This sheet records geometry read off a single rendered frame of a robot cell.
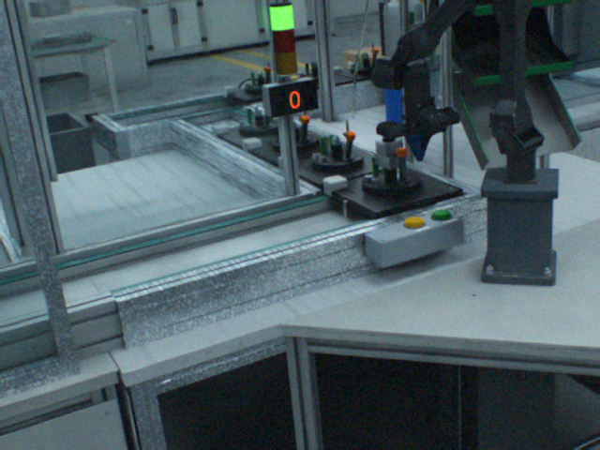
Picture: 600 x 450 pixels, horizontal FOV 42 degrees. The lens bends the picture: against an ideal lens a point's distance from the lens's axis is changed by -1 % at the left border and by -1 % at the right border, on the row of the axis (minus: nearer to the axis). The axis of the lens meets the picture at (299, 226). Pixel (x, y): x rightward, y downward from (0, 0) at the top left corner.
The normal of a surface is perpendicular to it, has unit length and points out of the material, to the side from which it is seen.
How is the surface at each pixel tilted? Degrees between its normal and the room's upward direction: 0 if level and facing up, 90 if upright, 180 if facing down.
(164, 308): 90
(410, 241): 90
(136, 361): 0
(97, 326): 90
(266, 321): 0
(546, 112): 45
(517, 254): 90
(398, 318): 0
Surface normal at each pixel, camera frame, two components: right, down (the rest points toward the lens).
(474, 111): 0.15, -0.43
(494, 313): -0.09, -0.93
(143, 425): 0.46, 0.28
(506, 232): -0.30, 0.36
